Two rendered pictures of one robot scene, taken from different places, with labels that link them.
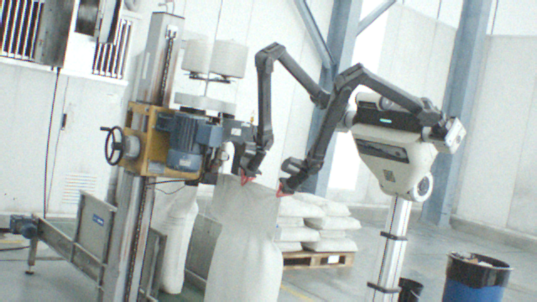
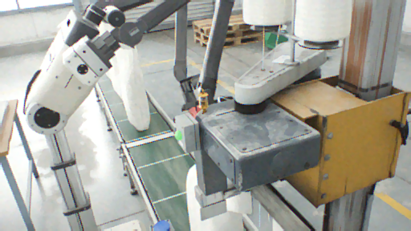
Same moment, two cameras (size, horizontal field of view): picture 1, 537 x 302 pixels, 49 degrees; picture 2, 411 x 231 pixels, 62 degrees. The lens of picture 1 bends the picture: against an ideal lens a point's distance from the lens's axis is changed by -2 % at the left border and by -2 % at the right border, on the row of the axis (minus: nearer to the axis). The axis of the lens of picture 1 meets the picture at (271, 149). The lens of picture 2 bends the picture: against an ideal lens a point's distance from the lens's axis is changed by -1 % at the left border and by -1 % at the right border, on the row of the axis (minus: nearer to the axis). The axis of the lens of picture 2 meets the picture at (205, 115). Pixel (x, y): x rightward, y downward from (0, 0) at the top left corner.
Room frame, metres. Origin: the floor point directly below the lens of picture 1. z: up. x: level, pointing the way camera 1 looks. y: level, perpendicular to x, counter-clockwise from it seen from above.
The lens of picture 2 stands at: (3.89, 0.44, 1.76)
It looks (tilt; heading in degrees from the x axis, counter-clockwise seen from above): 26 degrees down; 200
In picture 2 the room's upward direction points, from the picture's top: 5 degrees counter-clockwise
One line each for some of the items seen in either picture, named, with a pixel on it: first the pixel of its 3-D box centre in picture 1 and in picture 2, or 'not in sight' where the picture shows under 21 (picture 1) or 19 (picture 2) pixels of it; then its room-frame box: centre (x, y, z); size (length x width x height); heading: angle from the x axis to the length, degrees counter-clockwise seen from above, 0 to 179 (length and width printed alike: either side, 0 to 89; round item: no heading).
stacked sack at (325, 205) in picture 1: (317, 204); not in sight; (6.41, -0.59, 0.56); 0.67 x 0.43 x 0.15; 41
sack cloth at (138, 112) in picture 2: not in sight; (132, 83); (1.43, -1.11, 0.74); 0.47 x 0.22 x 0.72; 39
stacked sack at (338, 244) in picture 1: (325, 242); not in sight; (6.23, -0.73, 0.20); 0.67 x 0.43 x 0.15; 131
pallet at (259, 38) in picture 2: not in sight; (228, 38); (-2.83, -1.36, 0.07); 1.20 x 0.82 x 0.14; 129
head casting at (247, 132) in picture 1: (219, 141); (251, 158); (3.08, 0.27, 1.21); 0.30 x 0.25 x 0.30; 41
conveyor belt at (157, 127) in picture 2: not in sight; (124, 98); (0.88, -1.58, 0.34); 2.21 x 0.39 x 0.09; 41
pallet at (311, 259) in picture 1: (287, 249); not in sight; (6.18, -0.35, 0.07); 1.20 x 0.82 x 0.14; 133
